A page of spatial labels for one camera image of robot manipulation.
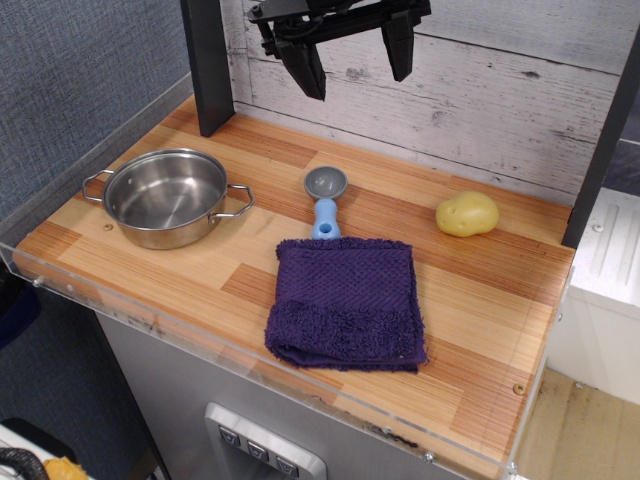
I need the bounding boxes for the clear acrylic guard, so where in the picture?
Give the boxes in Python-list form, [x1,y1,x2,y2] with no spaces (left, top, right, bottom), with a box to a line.
[14,99,573,468]

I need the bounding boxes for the purple folded towel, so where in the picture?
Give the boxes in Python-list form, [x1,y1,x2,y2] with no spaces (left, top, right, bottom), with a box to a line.
[265,237,428,372]

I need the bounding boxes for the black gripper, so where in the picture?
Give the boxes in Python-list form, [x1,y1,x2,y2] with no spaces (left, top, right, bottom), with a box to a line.
[247,1,431,101]

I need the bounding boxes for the black post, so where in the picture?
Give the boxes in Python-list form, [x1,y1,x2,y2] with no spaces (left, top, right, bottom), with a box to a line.
[561,31,639,249]
[180,0,235,137]

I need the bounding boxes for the blue grey toy scoop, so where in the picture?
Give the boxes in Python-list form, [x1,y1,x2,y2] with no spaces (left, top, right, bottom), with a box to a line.
[304,166,348,240]

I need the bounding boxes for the stainless steel pot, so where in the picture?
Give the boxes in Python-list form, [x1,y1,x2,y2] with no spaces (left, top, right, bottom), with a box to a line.
[82,148,255,250]

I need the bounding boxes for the yellow object bottom left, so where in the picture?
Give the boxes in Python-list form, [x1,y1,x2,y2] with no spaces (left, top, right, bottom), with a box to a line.
[43,457,90,480]

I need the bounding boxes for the white side cabinet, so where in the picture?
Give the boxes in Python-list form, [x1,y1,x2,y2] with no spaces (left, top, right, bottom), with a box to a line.
[547,188,639,404]

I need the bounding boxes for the black right post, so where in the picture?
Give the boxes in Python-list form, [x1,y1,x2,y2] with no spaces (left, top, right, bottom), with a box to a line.
[561,31,639,249]

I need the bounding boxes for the black left post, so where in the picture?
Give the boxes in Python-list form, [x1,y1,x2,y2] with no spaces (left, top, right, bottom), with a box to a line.
[180,0,235,137]

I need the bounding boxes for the yellow toy potato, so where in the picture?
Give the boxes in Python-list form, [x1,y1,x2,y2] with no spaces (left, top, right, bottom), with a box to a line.
[436,191,500,238]

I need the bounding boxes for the black braided cable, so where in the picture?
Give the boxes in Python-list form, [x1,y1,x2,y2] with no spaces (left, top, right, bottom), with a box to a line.
[0,447,49,480]

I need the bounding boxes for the silver toy fridge front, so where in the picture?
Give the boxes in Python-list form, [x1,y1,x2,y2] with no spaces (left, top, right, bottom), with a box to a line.
[99,315,508,479]

